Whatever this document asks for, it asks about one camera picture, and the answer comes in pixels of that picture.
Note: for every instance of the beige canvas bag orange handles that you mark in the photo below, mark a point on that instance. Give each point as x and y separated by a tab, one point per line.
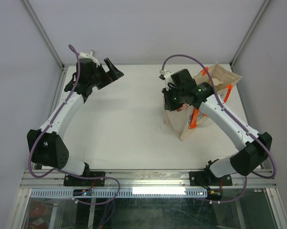
183	123

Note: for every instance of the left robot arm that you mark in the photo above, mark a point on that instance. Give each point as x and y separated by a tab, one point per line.
46	144

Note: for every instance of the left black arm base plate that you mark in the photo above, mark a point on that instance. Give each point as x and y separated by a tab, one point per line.
71	181

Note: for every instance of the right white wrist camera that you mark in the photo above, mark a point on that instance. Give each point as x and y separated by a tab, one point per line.
166	77

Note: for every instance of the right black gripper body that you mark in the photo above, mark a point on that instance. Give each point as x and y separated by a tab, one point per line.
174	98

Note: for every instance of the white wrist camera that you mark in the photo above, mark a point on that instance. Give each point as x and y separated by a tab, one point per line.
166	77
90	55

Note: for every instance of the grey slotted cable duct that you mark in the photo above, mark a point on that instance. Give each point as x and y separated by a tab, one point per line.
136	192

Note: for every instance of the black connector box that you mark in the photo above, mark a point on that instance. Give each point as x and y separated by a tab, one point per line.
214	195

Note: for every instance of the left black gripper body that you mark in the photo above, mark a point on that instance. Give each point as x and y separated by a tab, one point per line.
103	78

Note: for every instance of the aluminium mounting rail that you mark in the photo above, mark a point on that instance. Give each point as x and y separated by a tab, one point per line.
139	178

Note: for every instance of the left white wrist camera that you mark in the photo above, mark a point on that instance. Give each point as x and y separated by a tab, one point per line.
90	55

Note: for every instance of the green bottle beige cap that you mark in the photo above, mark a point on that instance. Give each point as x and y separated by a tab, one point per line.
217	82

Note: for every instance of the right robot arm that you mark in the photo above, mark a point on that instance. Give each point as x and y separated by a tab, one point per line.
252	146

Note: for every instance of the small electronics board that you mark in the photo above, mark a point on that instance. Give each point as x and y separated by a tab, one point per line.
82	192

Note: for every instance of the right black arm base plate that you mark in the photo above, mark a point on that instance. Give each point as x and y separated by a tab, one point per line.
204	179

